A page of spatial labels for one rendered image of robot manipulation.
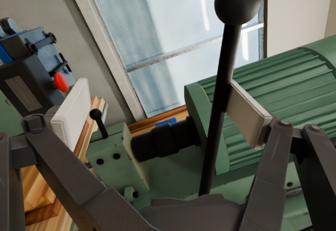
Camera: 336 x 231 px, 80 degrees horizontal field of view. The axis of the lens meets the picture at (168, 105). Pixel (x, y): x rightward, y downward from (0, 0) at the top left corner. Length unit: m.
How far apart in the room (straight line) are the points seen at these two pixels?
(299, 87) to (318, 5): 1.94
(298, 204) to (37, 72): 0.51
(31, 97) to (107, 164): 0.16
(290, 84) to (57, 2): 1.58
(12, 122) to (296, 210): 0.51
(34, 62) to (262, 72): 0.34
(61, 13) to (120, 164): 1.46
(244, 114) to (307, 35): 2.16
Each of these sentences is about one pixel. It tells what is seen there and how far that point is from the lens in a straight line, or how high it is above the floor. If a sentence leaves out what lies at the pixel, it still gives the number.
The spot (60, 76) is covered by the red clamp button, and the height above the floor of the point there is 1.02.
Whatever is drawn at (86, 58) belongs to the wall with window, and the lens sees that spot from 1.79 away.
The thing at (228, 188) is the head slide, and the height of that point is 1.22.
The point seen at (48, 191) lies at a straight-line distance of 0.37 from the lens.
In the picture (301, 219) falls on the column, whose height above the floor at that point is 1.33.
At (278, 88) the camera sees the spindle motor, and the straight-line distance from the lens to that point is 0.35.
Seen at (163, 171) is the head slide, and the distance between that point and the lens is 0.46.
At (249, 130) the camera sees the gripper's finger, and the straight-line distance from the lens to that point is 0.17.
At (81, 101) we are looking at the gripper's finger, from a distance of 0.17.
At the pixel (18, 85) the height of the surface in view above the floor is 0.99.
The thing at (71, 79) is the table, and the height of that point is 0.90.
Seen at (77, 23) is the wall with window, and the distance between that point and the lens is 1.72.
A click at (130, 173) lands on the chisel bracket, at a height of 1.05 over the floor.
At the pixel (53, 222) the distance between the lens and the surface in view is 0.39.
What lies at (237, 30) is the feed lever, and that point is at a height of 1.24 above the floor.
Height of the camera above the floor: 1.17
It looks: 1 degrees down
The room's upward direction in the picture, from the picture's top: 71 degrees clockwise
